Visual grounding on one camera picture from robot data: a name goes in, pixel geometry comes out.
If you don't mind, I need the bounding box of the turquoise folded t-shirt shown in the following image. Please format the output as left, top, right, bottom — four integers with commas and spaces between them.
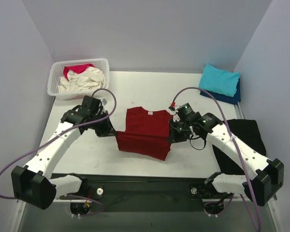
199, 64, 240, 97

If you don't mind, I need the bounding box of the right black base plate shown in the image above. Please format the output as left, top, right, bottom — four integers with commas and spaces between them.
189, 183, 231, 199

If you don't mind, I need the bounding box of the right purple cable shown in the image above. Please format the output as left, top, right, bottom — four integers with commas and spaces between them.
168, 87, 261, 232

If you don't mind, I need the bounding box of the black t-shirt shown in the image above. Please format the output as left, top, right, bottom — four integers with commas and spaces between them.
212, 119, 266, 175

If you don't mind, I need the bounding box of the white plastic basket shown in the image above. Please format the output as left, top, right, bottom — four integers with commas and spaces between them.
47, 58, 110, 100

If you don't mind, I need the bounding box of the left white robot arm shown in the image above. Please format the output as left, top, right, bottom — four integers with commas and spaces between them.
11, 96, 116, 210

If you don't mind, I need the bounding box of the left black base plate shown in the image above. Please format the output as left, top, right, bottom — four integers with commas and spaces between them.
63, 178, 104, 200

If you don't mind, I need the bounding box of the aluminium rail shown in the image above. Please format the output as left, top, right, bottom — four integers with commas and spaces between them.
16, 180, 278, 203

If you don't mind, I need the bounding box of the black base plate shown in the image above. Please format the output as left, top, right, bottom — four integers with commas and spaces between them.
189, 183, 231, 199
63, 178, 104, 200

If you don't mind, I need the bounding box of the bright red t-shirt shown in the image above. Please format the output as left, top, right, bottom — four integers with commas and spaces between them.
63, 63, 95, 81

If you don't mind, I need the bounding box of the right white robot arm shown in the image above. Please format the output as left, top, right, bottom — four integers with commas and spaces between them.
169, 103, 284, 206

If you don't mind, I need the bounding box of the cream white t-shirt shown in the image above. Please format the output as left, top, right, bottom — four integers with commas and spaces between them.
58, 67, 106, 93

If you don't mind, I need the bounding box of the dark red t-shirt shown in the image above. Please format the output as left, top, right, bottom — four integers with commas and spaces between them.
116, 106, 173, 161

